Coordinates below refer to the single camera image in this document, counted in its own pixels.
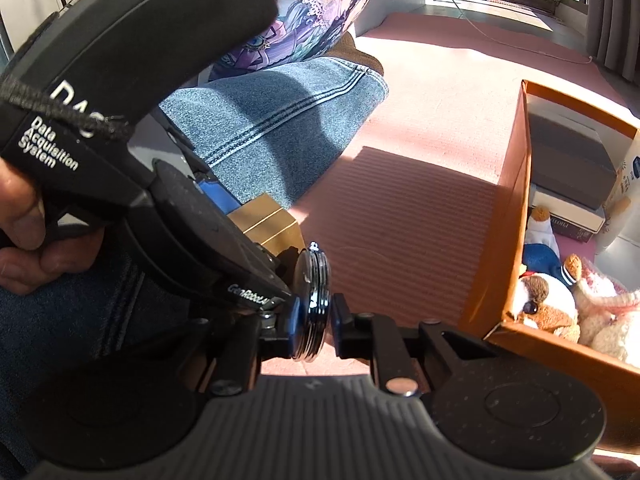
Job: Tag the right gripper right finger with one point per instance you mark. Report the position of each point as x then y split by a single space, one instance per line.
377 339

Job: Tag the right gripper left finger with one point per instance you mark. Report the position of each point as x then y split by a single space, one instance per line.
281 331

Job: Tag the black round compact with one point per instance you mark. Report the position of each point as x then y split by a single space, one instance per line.
311 286

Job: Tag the gold cardboard box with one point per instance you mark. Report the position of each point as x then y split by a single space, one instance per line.
266 223

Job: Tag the orange cardboard box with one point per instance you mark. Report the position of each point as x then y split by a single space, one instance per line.
484 313

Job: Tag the brown bear plush blue outfit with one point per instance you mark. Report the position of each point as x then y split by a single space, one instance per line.
543 297

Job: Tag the pink wallet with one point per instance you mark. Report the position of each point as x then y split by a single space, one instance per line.
573 239

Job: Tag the grey book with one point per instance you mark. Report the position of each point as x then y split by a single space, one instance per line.
568 210

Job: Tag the white dog plush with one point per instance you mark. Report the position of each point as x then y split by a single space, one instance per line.
608 315

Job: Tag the white lotion tube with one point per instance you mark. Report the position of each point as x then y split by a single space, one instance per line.
623 200

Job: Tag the person left hand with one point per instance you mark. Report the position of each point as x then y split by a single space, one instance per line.
31 261

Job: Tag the pink floor mat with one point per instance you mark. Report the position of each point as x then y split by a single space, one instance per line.
423 215

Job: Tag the anime print pillow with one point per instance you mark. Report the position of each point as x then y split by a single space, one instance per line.
302 29

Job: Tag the brown sock foot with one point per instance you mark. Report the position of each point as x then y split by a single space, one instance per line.
346 49

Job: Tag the grey curtain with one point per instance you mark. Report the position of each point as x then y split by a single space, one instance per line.
613 36

